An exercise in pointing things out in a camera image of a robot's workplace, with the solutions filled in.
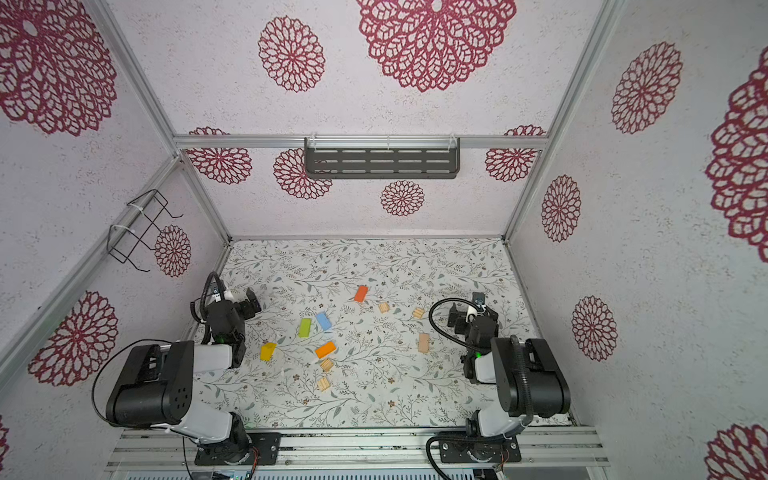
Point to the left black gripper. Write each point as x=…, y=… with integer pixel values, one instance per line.
x=227, y=335

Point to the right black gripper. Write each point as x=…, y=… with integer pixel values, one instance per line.
x=475, y=346

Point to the red wood block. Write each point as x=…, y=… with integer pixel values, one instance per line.
x=361, y=294

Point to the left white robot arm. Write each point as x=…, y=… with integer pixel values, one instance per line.
x=154, y=390

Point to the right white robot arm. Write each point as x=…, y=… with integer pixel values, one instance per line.
x=527, y=378

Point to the yellow wood block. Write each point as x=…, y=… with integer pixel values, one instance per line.
x=267, y=351

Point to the long natural wood block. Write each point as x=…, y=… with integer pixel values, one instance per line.
x=424, y=343

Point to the green wood block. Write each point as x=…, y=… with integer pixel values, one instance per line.
x=305, y=328

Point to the blue wood block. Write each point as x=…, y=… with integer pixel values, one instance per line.
x=323, y=321

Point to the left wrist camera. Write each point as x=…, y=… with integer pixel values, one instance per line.
x=216, y=294

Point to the black wire wall basket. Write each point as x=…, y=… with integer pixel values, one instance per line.
x=125, y=237

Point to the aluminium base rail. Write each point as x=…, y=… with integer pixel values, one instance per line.
x=416, y=448

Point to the dark grey wall shelf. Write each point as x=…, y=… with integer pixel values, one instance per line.
x=382, y=160

